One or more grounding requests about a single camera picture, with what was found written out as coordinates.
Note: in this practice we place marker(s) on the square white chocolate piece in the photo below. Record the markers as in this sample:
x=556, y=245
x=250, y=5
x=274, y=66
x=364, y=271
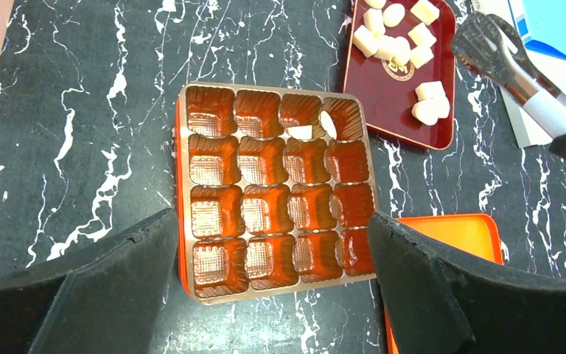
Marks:
x=429, y=90

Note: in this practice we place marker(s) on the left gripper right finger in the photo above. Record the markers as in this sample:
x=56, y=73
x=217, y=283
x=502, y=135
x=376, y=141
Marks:
x=509, y=311

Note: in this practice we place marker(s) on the rectangular white chocolate piece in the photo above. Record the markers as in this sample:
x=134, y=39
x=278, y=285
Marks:
x=303, y=132

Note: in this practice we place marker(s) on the round white chocolate piece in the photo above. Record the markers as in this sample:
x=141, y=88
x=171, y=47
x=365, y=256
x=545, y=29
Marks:
x=426, y=112

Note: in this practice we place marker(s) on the orange box lid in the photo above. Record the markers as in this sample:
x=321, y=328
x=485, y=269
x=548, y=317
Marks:
x=458, y=234

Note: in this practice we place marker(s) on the oval white chocolate piece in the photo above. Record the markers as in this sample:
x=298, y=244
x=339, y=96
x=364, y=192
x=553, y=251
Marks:
x=328, y=124

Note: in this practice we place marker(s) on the blue folder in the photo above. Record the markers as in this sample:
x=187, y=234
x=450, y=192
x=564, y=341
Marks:
x=541, y=24

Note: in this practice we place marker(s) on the orange chocolate box with tray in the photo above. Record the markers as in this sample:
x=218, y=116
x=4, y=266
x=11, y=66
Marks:
x=262, y=213

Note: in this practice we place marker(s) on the dark red chocolate tray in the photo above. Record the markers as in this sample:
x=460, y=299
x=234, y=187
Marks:
x=387, y=92

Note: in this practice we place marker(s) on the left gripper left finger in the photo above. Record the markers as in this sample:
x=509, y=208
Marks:
x=104, y=298

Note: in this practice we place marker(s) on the metal tongs with white handle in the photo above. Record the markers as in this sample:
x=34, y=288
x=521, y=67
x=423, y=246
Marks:
x=488, y=45

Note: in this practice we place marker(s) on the white board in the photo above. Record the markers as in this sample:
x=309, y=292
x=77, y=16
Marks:
x=553, y=68

